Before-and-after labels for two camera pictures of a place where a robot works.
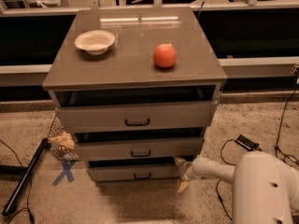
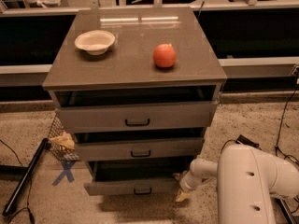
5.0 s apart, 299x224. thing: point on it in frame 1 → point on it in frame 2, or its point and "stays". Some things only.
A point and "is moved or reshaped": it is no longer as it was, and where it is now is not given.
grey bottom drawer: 134,171 is moved or reshaped
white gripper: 191,171 → 187,183
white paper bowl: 95,42 stays
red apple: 164,55 stays
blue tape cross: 66,172 stays
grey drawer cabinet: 135,89 stays
